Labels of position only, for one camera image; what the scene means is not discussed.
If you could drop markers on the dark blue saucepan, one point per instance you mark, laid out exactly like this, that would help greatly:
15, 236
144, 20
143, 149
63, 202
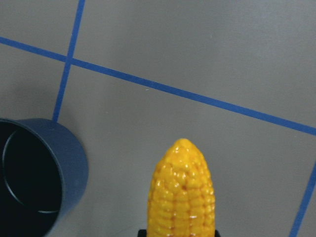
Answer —
43, 175

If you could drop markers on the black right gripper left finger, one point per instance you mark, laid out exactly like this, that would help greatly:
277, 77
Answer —
142, 233

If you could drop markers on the yellow corn cob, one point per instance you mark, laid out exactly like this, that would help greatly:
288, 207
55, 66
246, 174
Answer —
181, 199

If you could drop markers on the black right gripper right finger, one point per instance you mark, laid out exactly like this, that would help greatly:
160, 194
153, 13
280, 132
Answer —
217, 234

